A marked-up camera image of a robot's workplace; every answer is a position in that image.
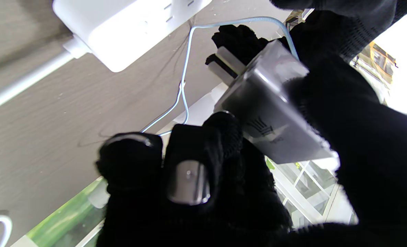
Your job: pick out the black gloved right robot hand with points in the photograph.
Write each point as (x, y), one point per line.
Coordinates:
(224, 206)

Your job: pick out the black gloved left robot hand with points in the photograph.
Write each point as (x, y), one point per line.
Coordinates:
(326, 27)

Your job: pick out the grey USB charger adapter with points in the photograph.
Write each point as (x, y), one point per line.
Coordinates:
(268, 113)

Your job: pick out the printed garden window backdrop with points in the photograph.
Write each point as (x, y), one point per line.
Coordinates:
(292, 192)

